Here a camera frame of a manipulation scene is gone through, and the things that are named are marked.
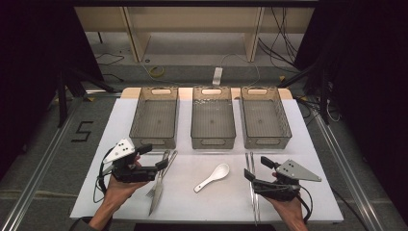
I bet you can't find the bundle of black cables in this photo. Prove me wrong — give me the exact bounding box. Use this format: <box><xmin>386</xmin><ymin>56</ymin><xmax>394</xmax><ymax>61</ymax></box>
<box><xmin>257</xmin><ymin>6</ymin><xmax>300</xmax><ymax>70</ymax></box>

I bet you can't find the black curtain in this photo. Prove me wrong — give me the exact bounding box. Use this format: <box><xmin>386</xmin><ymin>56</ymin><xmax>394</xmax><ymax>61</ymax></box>
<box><xmin>293</xmin><ymin>0</ymin><xmax>408</xmax><ymax>223</ymax></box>
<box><xmin>0</xmin><ymin>0</ymin><xmax>104</xmax><ymax>181</ymax></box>

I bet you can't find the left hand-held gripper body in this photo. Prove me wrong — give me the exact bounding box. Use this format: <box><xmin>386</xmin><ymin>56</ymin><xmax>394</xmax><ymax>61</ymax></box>
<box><xmin>102</xmin><ymin>138</ymin><xmax>159</xmax><ymax>185</ymax></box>

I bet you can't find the black tripod stand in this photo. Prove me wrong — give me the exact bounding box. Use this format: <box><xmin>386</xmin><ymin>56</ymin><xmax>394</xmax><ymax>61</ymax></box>
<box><xmin>277</xmin><ymin>60</ymin><xmax>332</xmax><ymax>125</ymax></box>
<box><xmin>56</xmin><ymin>67</ymin><xmax>117</xmax><ymax>129</ymax></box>

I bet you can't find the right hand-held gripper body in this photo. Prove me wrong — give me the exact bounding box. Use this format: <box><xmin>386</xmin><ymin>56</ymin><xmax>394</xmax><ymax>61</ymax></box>
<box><xmin>252</xmin><ymin>159</ymin><xmax>322</xmax><ymax>203</ymax></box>

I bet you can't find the light wooden shelf unit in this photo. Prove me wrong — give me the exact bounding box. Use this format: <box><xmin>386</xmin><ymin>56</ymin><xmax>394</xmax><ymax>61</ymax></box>
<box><xmin>74</xmin><ymin>6</ymin><xmax>316</xmax><ymax>64</ymax></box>

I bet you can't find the white power strip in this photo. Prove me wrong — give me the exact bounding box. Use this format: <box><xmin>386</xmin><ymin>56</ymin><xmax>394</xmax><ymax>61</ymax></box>
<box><xmin>212</xmin><ymin>66</ymin><xmax>224</xmax><ymax>87</ymax></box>

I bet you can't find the transparent grey plastic bin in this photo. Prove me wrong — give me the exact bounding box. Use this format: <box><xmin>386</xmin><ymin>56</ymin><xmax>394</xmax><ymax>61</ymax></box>
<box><xmin>190</xmin><ymin>85</ymin><xmax>238</xmax><ymax>150</ymax></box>
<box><xmin>239</xmin><ymin>85</ymin><xmax>293</xmax><ymax>150</ymax></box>
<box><xmin>128</xmin><ymin>86</ymin><xmax>180</xmax><ymax>150</ymax></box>

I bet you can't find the black floor cable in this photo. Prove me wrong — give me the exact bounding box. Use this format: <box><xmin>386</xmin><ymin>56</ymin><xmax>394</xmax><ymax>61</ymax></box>
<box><xmin>94</xmin><ymin>52</ymin><xmax>125</xmax><ymax>66</ymax></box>

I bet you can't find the metal table knife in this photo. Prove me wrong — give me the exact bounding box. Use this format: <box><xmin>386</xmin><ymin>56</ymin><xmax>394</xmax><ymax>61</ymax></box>
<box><xmin>148</xmin><ymin>149</ymin><xmax>179</xmax><ymax>217</ymax></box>

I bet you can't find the person's left hand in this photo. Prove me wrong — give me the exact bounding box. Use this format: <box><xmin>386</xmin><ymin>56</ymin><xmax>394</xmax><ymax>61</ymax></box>
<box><xmin>101</xmin><ymin>156</ymin><xmax>151</xmax><ymax>210</ymax></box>

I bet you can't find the white power cable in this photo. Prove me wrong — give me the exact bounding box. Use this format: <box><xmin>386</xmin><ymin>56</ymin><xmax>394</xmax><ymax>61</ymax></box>
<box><xmin>219</xmin><ymin>52</ymin><xmax>262</xmax><ymax>89</ymax></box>

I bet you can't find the person's right hand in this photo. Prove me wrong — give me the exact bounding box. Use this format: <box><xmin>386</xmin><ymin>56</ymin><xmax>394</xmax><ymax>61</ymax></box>
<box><xmin>265</xmin><ymin>171</ymin><xmax>306</xmax><ymax>223</ymax></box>

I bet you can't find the aluminium floor rail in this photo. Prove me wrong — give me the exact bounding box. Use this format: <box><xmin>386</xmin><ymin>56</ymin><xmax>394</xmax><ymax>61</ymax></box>
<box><xmin>313</xmin><ymin>113</ymin><xmax>385</xmax><ymax>231</ymax></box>
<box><xmin>0</xmin><ymin>105</ymin><xmax>80</xmax><ymax>231</ymax></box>

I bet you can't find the white ceramic spoon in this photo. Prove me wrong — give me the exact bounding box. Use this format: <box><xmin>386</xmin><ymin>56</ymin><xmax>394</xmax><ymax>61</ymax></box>
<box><xmin>192</xmin><ymin>163</ymin><xmax>231</xmax><ymax>194</ymax></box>

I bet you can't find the left hand-held gripper black cable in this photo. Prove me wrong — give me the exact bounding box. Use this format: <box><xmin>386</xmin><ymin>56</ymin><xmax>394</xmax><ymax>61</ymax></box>
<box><xmin>92</xmin><ymin>148</ymin><xmax>115</xmax><ymax>204</ymax></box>

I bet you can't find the yellow tape roll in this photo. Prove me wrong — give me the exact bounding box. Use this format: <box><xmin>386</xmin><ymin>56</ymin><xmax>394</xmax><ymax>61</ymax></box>
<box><xmin>149</xmin><ymin>65</ymin><xmax>166</xmax><ymax>79</ymax></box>

